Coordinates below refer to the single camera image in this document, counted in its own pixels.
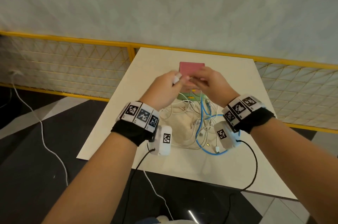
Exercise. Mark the person's left hand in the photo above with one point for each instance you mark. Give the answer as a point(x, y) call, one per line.
point(161, 92)

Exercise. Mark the person's left forearm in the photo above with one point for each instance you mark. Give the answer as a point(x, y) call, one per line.
point(92, 179)

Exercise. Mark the person's right forearm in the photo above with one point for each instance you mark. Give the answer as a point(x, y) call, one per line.
point(298, 158)

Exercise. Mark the pink green drawer box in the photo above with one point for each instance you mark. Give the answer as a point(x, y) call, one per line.
point(190, 69)

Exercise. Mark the person's right hand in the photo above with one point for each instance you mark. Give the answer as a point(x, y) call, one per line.
point(216, 86)

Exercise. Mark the white wrist camera with marker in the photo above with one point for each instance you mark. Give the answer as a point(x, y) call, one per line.
point(227, 142)
point(162, 147)

